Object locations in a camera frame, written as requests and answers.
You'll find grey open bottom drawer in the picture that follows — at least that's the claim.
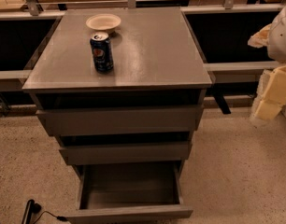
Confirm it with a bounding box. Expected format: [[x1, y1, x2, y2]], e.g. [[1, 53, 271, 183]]
[[66, 161, 193, 224]]

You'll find white paper bowl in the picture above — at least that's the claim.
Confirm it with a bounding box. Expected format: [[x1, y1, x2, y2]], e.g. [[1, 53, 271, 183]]
[[86, 14, 122, 34]]

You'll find grey drawer cabinet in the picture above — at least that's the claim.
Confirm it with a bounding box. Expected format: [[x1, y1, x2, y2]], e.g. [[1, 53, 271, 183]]
[[21, 7, 213, 224]]

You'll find grey top drawer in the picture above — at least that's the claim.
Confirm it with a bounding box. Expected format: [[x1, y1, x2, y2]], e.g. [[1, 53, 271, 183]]
[[37, 105, 203, 136]]

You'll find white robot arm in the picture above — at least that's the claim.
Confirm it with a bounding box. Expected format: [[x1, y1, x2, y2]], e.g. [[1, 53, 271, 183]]
[[248, 5, 286, 125]]

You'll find metal shelf frame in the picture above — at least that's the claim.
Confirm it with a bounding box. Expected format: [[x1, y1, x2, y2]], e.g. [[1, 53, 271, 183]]
[[0, 0, 286, 107]]

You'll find black cable with plug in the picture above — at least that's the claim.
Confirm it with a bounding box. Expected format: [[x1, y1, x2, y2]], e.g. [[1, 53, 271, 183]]
[[32, 210, 68, 224]]

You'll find grey middle drawer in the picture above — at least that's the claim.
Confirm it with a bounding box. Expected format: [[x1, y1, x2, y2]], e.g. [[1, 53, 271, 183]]
[[60, 141, 192, 165]]

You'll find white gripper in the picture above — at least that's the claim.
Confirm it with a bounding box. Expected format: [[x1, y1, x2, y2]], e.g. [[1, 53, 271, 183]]
[[248, 24, 286, 121]]

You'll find blue pepsi can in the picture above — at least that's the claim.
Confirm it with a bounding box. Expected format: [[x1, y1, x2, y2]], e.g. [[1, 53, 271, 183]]
[[90, 32, 113, 73]]

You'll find black device on floor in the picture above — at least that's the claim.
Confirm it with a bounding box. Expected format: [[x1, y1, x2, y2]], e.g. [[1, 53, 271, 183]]
[[21, 199, 41, 224]]

